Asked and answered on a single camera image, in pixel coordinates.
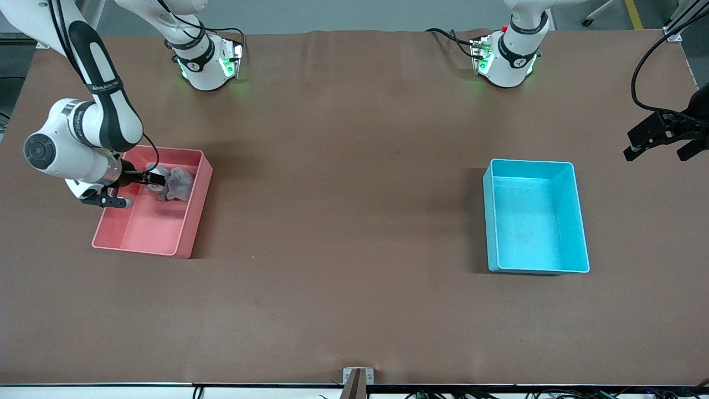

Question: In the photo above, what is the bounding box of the grey plush toy white belly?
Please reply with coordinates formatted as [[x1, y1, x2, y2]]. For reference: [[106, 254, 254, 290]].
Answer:
[[145, 163, 167, 201]]

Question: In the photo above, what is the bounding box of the plain grey plush toy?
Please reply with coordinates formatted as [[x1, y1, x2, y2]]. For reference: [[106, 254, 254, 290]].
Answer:
[[164, 167, 196, 202]]

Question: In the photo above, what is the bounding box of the pink plastic box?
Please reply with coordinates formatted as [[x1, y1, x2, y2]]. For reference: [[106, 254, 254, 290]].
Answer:
[[91, 145, 213, 259]]

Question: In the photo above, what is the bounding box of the blue plastic box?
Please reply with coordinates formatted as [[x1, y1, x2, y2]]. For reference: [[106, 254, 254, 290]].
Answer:
[[482, 158, 590, 275]]

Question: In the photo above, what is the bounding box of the white chair leg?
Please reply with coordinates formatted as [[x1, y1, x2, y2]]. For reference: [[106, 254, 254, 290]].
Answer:
[[582, 0, 615, 27]]

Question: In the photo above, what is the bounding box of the brown paper table cover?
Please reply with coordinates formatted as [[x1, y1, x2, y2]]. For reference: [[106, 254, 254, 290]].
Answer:
[[0, 29, 709, 387]]

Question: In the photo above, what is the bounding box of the aluminium frame post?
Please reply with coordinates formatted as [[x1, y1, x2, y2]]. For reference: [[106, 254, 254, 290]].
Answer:
[[0, 30, 53, 49], [662, 0, 709, 42]]

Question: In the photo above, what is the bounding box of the black right base cable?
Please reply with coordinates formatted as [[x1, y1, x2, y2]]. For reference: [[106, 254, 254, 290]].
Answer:
[[206, 26, 248, 46]]

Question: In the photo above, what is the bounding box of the black base cable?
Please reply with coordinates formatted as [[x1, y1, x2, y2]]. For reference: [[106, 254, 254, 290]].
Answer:
[[206, 26, 248, 46], [425, 28, 480, 59]]

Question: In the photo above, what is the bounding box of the black left base cable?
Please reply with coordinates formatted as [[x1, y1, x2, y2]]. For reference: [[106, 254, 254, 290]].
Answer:
[[425, 28, 480, 59]]

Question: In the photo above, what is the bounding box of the silver bracket with brown post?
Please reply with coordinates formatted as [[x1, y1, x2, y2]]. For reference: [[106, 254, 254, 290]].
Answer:
[[342, 367, 374, 399]]

